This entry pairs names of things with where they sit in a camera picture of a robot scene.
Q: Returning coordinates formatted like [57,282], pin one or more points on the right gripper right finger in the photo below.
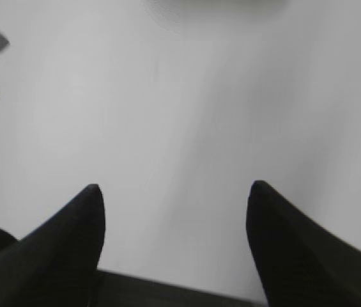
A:
[298,261]

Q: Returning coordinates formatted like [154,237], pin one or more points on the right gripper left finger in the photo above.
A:
[56,264]

